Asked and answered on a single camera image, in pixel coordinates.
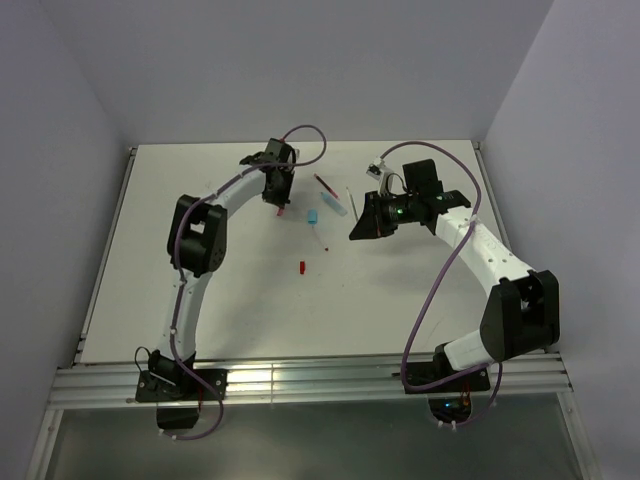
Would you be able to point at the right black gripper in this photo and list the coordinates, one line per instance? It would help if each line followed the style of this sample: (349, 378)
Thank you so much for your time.
(372, 223)

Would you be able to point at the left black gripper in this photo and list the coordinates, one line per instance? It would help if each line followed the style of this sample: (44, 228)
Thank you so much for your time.
(282, 200)

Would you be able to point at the white pen pink tip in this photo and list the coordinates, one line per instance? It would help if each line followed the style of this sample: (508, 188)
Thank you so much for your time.
(352, 204)

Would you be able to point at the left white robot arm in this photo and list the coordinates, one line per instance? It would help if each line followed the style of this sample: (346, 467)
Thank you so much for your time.
(197, 246)

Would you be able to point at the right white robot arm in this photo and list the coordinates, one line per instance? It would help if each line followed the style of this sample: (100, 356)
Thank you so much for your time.
(522, 310)

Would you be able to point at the dark red pen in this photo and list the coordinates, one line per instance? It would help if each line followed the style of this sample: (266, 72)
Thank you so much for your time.
(326, 186)

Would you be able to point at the light blue highlighter pen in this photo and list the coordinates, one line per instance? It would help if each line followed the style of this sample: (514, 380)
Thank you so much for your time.
(333, 203)

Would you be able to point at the white pen red tip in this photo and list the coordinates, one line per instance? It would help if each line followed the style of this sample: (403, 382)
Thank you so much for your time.
(318, 238)

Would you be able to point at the light blue highlighter cap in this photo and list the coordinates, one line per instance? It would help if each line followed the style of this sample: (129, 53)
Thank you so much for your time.
(312, 217)

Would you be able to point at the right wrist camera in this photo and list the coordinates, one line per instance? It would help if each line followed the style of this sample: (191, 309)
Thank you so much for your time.
(377, 169)

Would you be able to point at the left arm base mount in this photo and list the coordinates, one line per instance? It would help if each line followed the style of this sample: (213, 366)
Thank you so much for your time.
(177, 407)

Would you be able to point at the aluminium frame rail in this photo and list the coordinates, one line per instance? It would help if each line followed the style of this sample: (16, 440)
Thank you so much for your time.
(322, 379)

